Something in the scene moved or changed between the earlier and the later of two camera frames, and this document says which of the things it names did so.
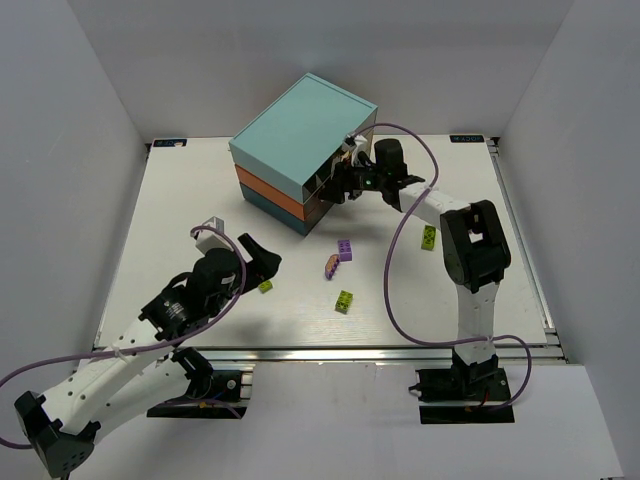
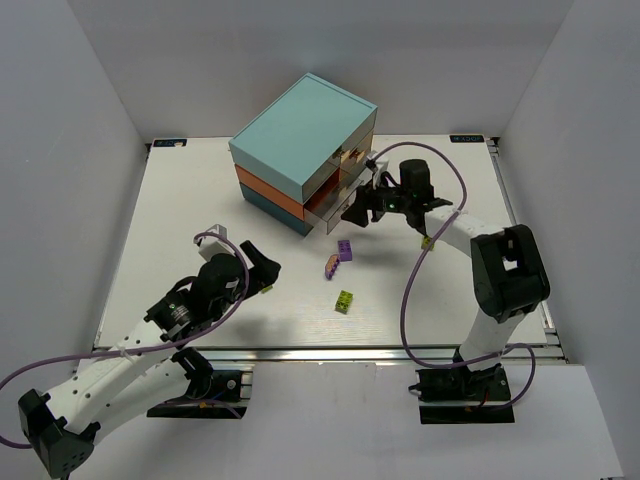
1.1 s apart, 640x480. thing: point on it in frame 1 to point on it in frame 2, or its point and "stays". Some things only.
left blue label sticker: (169, 142) stays
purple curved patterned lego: (331, 266) stays
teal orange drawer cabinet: (284, 155) stays
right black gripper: (344, 179) to (376, 201)
